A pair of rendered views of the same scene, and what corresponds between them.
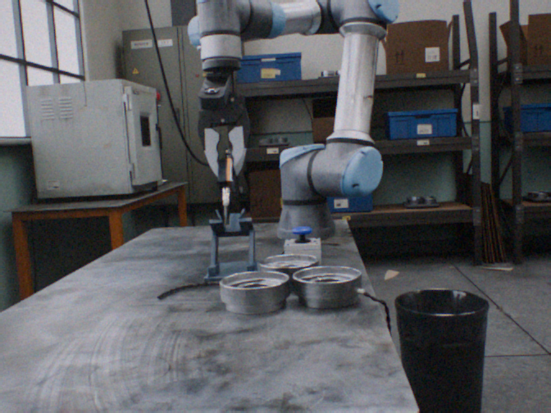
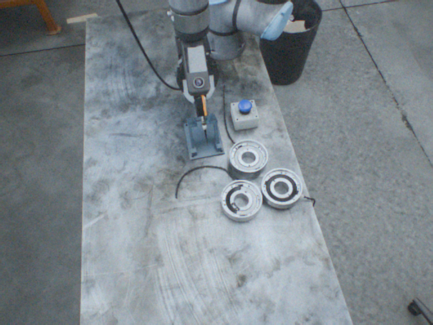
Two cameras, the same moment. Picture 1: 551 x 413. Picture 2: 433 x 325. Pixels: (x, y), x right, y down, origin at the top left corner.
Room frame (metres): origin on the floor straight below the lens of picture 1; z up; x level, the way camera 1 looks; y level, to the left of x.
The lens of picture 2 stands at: (0.46, 0.17, 1.67)
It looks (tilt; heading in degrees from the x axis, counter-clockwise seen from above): 60 degrees down; 348
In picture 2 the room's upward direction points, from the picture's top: 3 degrees counter-clockwise
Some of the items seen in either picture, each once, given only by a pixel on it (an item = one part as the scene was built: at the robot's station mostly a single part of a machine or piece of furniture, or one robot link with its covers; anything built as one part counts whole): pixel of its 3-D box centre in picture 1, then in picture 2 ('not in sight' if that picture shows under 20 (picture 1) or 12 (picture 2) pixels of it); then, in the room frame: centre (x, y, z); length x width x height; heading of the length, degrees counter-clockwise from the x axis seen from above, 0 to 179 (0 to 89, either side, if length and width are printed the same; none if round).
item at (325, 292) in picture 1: (327, 287); (281, 189); (0.83, -0.08, 0.82); 0.10 x 0.10 x 0.04
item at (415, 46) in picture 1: (414, 50); not in sight; (4.44, -1.18, 1.70); 0.56 x 0.36 x 0.39; 80
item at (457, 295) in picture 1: (441, 356); (285, 42); (1.98, -0.59, 0.21); 0.34 x 0.34 x 0.43
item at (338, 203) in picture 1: (340, 197); not in sight; (4.51, -0.55, 0.56); 0.52 x 0.38 x 0.22; 82
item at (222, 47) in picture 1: (219, 52); (189, 15); (1.06, 0.08, 1.22); 0.08 x 0.08 x 0.05
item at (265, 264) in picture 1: (289, 272); (248, 158); (0.94, -0.02, 0.82); 0.10 x 0.10 x 0.04
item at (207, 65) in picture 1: (224, 95); (193, 46); (1.06, 0.08, 1.14); 0.09 x 0.08 x 0.12; 177
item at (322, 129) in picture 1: (334, 120); not in sight; (4.50, -0.53, 1.19); 0.52 x 0.42 x 0.38; 85
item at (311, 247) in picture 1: (303, 251); (244, 113); (1.09, -0.05, 0.82); 0.08 x 0.07 x 0.05; 175
